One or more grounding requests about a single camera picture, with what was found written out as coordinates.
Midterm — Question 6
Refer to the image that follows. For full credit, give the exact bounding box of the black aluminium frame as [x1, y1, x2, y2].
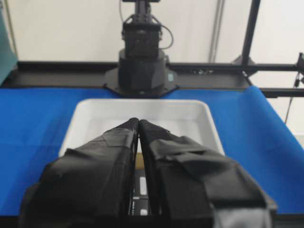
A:
[1, 0, 304, 98]

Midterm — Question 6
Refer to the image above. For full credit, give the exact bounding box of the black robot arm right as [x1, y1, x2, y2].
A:
[106, 0, 275, 228]

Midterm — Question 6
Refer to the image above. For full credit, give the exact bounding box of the white plastic tray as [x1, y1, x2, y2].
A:
[58, 99, 224, 156]

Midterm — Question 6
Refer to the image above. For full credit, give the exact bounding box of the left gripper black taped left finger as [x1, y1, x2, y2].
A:
[20, 118, 139, 228]

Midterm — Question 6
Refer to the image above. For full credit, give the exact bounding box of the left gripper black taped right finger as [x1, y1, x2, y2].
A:
[139, 120, 276, 228]

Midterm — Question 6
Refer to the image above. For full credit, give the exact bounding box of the blue table cloth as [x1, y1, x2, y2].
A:
[0, 86, 304, 216]

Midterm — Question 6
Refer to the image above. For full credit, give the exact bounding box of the black Dynamixel box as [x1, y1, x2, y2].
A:
[129, 170, 151, 216]

